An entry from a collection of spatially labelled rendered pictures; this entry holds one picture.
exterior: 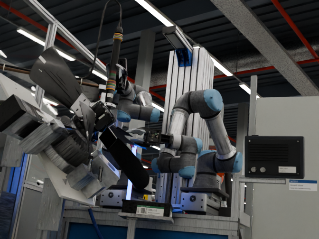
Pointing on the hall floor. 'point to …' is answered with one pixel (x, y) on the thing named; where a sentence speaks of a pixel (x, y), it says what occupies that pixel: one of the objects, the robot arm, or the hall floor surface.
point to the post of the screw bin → (131, 229)
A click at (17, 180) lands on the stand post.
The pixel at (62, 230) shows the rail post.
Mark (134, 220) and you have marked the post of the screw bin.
